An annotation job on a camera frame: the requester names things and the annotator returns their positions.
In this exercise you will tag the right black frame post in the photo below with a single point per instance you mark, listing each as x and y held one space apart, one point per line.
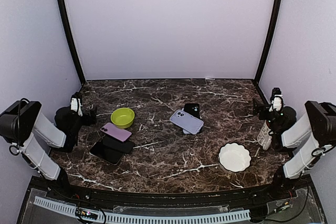
268 41

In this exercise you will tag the green bowl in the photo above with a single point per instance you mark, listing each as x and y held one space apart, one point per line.
122 118

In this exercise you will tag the patterned white mug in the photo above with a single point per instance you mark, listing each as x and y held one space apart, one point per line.
265 136

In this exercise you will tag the white scalloped dish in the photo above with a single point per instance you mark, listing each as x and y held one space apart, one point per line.
234 158

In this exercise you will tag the black front rail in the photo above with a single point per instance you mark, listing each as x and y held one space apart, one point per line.
254 197

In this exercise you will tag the purple phone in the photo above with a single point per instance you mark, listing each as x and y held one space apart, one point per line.
111 130

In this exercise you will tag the dark screen phone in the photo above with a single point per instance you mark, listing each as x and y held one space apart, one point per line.
105 153

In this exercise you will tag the left black frame post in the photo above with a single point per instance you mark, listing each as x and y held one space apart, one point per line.
70 41

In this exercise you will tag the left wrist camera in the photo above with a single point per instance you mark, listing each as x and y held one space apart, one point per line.
75 103

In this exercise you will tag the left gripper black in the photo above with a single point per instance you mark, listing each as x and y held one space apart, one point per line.
93 118

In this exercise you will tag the black frame post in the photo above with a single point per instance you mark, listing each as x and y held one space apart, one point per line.
70 41
268 41

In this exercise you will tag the black phone case centre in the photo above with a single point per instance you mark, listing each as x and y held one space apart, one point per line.
192 109

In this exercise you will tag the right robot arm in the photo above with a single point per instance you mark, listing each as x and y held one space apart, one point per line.
310 137

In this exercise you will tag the black phone case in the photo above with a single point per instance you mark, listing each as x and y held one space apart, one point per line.
123 147
192 109

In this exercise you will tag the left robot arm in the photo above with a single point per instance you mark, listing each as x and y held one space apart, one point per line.
29 133

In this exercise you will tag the black phone case left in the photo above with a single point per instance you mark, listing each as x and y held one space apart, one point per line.
123 147

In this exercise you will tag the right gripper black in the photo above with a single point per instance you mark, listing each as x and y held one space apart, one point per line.
256 110

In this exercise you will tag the lavender phone case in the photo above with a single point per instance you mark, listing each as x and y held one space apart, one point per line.
186 121

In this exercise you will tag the white cable duct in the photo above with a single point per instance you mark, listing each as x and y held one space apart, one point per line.
141 215

